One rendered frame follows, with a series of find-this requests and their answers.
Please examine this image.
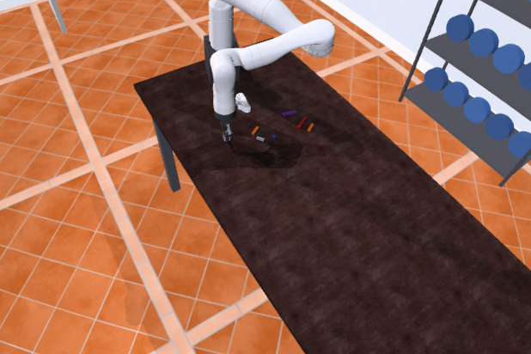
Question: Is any red rod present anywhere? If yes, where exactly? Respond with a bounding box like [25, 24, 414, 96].
[297, 116, 308, 129]

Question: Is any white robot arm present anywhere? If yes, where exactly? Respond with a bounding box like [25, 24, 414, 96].
[209, 0, 335, 115]

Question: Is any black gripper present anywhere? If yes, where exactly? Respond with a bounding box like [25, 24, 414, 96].
[214, 109, 236, 142]

